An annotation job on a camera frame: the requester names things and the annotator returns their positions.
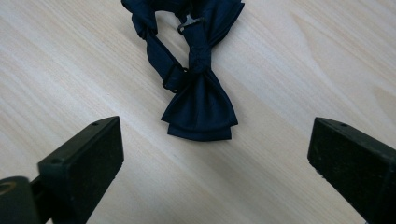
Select navy blue bow tie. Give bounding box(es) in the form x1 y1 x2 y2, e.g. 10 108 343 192
120 0 246 142

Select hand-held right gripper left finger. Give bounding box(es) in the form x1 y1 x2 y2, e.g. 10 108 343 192
29 116 125 224

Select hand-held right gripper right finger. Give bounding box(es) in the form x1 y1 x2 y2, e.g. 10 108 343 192
307 117 396 224

